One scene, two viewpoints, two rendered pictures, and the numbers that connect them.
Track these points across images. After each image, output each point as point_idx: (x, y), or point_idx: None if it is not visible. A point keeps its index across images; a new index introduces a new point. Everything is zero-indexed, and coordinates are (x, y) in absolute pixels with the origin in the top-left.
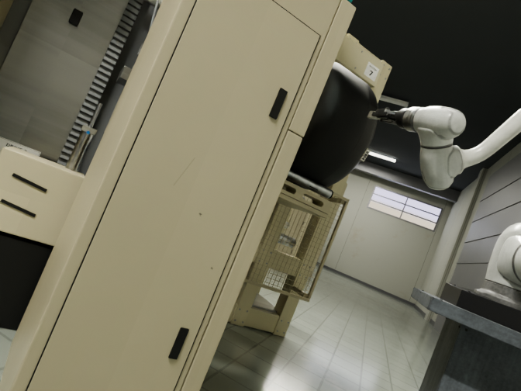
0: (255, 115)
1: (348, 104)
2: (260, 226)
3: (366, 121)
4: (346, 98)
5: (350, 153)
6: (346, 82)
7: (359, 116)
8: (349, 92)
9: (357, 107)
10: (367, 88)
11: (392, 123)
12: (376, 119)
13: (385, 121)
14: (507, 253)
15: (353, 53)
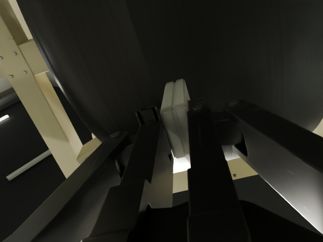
0: None
1: (287, 54)
2: None
3: (147, 71)
4: (310, 67)
5: None
6: (305, 120)
7: (197, 57)
8: (295, 98)
9: (228, 84)
10: (189, 166)
11: (84, 172)
12: (171, 101)
13: (126, 138)
14: None
15: (174, 179)
